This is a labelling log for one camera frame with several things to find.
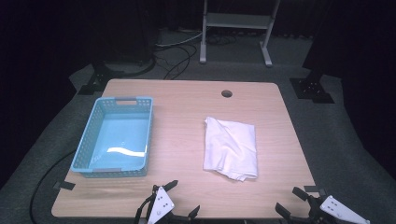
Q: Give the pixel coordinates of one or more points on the light blue plastic basket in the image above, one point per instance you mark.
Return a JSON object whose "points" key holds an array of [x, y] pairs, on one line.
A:
{"points": [[93, 130]]}

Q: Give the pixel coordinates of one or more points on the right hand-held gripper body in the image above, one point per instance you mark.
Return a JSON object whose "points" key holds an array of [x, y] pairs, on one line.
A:
{"points": [[341, 210]]}

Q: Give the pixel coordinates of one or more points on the white cloth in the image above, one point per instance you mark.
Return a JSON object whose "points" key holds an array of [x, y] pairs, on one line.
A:
{"points": [[230, 146]]}

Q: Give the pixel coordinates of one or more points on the black stand base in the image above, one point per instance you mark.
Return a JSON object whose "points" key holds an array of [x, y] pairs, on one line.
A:
{"points": [[99, 77], [311, 88]]}

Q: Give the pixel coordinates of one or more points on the black tape strip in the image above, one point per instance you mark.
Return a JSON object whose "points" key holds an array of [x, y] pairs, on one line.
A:
{"points": [[313, 188], [63, 185]]}

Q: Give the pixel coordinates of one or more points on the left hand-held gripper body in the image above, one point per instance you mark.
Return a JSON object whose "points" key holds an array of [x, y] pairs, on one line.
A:
{"points": [[161, 203]]}

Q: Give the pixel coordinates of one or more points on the white metal stand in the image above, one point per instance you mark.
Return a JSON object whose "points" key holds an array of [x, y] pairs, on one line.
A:
{"points": [[236, 20]]}

